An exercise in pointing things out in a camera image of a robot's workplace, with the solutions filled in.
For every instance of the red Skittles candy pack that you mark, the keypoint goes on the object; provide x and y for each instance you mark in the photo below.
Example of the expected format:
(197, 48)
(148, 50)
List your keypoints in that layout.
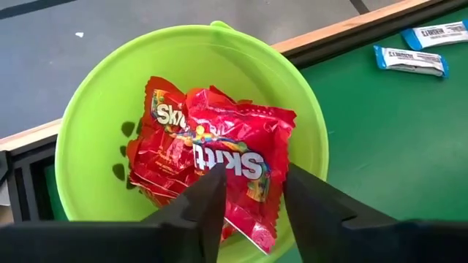
(234, 131)
(157, 171)
(164, 102)

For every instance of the white blue Hershey's bar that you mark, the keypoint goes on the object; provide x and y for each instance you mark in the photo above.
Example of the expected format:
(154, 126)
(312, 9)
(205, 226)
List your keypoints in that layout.
(409, 60)
(435, 34)

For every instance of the white paper scrap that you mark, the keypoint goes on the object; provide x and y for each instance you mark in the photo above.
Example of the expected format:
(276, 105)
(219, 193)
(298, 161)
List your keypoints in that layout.
(79, 34)

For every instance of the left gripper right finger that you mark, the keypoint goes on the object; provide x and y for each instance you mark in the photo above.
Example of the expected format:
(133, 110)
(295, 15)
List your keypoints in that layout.
(314, 212)

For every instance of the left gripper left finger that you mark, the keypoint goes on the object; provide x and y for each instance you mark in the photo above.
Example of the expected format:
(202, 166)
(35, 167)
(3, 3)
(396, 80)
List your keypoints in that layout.
(204, 212)

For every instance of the lime green plastic bucket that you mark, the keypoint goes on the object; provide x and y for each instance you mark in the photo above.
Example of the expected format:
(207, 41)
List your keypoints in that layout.
(237, 73)

